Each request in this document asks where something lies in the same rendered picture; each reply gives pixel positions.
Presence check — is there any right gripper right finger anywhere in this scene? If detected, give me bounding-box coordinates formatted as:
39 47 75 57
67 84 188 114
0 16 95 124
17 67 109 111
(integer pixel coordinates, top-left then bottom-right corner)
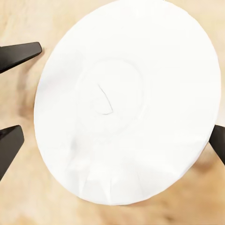
209 124 225 165

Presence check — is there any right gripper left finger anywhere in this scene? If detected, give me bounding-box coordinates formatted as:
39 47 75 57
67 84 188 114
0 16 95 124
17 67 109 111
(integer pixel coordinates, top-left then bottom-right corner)
0 125 24 181

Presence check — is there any saucer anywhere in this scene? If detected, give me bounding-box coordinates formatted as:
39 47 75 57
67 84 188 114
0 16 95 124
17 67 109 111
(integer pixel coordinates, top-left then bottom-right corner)
34 0 221 206

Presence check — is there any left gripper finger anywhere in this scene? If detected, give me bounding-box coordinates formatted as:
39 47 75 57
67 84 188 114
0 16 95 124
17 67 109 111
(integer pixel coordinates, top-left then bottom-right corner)
0 42 42 74

